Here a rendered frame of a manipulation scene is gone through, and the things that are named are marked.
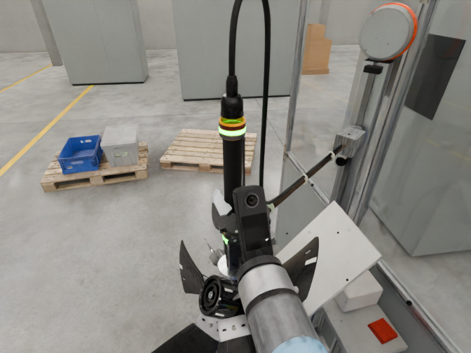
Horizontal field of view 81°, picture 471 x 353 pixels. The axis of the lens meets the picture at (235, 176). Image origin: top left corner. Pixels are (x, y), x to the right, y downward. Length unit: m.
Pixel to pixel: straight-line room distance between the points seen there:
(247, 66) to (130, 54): 3.04
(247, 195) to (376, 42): 0.76
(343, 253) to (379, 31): 0.69
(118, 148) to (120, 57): 4.46
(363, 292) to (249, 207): 0.97
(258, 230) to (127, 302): 2.11
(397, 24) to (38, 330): 2.67
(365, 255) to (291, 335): 0.62
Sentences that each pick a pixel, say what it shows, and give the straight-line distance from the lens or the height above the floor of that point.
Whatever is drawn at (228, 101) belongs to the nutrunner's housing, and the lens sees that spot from 0.42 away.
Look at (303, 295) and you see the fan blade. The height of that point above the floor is 1.44.
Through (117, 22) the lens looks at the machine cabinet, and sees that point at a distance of 7.71.
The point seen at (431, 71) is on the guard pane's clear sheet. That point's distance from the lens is 1.11.
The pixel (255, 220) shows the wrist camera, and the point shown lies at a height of 1.70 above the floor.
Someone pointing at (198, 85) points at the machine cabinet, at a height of 0.33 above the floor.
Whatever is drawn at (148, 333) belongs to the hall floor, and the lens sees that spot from 2.30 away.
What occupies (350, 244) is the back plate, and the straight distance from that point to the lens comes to 0.97.
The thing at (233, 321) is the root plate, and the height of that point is 1.18.
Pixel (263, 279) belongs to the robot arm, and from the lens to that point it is 0.39.
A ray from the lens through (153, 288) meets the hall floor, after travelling 2.49.
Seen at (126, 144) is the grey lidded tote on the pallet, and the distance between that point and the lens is 3.59.
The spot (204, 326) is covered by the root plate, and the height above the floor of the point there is 1.11.
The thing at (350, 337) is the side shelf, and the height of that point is 0.86.
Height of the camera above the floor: 1.99
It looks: 34 degrees down
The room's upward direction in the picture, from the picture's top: straight up
